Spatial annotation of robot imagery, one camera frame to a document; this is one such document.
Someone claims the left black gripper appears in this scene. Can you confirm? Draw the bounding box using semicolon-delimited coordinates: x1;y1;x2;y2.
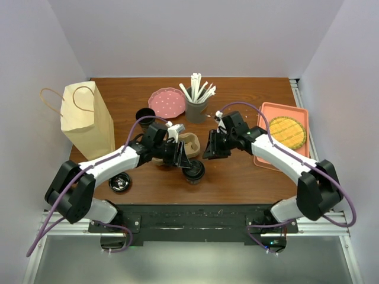
153;140;190;169

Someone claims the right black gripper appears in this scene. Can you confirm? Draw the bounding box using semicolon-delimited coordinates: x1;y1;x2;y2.
202;129;236;160

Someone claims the black coffee cup lid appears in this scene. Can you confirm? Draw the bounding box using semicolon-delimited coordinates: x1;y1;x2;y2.
182;160;205;174

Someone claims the black coffee cup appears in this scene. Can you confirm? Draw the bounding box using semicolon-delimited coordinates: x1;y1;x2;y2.
135;108;155;133
183;172;204;185

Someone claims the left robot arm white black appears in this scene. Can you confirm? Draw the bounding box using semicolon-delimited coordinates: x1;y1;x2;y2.
44;122;191;232

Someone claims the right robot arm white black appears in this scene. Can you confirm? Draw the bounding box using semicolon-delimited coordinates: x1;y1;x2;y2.
203;111;343;233

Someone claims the cardboard two-cup carrier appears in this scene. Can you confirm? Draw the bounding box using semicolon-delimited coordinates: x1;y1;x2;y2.
151;133;201;166

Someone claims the grey utensil holder can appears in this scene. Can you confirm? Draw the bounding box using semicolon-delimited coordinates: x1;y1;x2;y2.
185;97;208;124

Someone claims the pink polka dot plate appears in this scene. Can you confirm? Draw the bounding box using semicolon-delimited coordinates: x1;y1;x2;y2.
148;88;185;119

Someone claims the white wrapped straws bundle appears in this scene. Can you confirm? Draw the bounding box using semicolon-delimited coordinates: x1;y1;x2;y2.
179;73;216;104

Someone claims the black cup lid on table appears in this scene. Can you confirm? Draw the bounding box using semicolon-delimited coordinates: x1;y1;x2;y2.
108;172;132;194

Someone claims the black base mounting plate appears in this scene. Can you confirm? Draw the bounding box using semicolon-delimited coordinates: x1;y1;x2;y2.
88;204;298;248

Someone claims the orange plastic tray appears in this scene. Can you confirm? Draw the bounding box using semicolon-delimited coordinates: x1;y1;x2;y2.
258;102;310;157

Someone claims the yellow woven coaster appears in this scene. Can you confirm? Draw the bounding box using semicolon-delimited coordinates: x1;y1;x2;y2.
269;116;307;150

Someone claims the beige paper bag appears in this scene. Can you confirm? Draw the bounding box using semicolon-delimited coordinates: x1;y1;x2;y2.
40;81;115;160

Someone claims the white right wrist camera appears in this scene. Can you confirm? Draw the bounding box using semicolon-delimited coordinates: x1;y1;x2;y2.
214;111;227;134

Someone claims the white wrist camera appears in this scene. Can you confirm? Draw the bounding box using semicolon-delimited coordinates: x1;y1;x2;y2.
165;121;185;143
214;111;227;134

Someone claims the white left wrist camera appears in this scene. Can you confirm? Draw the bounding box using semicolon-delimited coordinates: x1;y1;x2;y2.
165;121;185;143

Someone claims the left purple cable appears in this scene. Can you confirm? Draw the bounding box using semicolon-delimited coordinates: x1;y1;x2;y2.
26;115;174;257

